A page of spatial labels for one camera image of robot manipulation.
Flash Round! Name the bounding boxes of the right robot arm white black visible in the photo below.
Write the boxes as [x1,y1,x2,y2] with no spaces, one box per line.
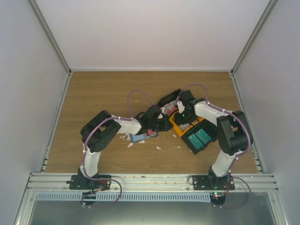
[176,90,253,190]

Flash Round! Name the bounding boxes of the black card tray far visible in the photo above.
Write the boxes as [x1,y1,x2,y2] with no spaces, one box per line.
[156,89,181,108]

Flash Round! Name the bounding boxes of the slotted grey cable duct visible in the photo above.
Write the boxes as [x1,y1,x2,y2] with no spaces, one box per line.
[36,192,210,203]

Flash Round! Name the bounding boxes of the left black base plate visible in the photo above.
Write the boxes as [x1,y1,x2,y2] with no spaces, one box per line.
[66,174,111,190]

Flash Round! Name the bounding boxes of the black card tray near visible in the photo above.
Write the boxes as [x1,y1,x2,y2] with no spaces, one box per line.
[181,119,218,155]

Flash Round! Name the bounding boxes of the orange card tray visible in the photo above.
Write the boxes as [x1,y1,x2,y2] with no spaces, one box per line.
[169,111,204,137]

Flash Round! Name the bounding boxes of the black card tray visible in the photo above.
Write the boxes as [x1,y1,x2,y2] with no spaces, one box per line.
[181,119,218,155]
[156,89,181,108]

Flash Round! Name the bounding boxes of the red white credit card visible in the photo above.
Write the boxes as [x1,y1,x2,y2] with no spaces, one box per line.
[146,129,158,138]

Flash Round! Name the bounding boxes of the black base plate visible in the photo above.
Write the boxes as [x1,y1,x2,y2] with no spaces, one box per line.
[66,174,111,190]
[187,175,235,191]

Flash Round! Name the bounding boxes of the aluminium front rail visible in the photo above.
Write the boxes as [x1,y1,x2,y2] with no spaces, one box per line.
[25,173,278,193]

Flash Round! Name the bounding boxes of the red white cards in tray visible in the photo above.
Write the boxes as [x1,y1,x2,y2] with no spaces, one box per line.
[161,104,178,116]

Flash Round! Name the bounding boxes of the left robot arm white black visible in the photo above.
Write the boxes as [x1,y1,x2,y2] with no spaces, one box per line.
[78,105,173,189]

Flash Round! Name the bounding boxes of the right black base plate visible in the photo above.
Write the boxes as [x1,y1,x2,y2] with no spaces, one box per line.
[187,175,235,191]

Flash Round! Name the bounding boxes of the teal credit card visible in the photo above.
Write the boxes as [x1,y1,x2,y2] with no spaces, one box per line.
[187,128,212,150]

